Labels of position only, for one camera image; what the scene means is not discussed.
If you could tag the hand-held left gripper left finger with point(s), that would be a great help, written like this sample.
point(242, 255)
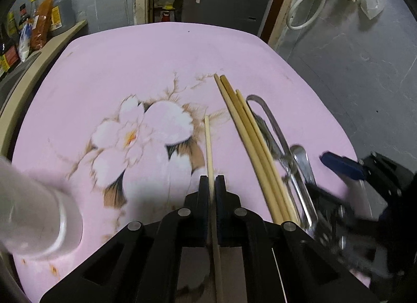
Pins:
point(203, 198)

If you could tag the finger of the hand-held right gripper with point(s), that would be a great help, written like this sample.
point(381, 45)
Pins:
point(335, 215)
point(342, 163)

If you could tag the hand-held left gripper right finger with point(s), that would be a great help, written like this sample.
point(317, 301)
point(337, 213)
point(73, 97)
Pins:
point(220, 211)

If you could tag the metal spoon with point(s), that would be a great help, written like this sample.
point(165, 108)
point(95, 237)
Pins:
point(304, 176)

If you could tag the metal tongs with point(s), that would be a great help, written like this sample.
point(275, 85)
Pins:
point(273, 120)

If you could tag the white utensil holder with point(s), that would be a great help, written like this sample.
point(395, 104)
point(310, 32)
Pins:
point(32, 211)

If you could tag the pink floral tablecloth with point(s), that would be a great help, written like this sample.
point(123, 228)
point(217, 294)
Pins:
point(130, 71)

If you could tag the brown wooden door jamb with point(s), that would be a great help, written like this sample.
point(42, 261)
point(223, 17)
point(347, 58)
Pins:
point(281, 3)

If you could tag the grey cabinet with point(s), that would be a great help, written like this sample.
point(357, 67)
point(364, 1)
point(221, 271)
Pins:
point(224, 3)

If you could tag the beige kitchen counter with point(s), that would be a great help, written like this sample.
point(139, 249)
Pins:
point(49, 45)

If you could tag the white plastic bag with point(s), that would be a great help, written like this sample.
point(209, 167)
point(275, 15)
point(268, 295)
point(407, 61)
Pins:
point(25, 44)

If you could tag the orange snack packet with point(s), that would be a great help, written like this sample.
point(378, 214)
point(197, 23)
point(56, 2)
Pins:
point(41, 26)

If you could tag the plastic oil jug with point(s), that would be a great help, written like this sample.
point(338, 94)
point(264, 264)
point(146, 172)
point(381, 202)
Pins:
point(60, 6)

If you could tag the dark sauce bottle red cap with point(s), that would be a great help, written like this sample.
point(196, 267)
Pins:
point(22, 16)

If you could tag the clear bottle yellow cap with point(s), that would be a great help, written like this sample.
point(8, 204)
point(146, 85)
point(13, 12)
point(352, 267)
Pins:
point(33, 4)

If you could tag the dark sauce bottle yellow label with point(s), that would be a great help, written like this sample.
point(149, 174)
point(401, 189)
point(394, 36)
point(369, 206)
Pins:
point(11, 24)

